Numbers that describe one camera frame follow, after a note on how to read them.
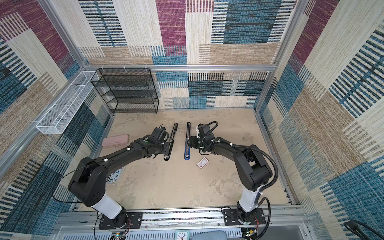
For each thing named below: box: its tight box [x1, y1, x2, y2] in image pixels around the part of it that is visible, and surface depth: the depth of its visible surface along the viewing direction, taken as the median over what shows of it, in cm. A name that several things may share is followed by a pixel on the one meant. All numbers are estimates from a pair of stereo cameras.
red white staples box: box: [196, 156, 210, 169], surface depth 93 cm
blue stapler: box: [184, 121, 191, 161], surface depth 99 cm
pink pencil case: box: [102, 134, 129, 148], surface depth 107 cm
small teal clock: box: [175, 230, 190, 240], surface depth 69 cm
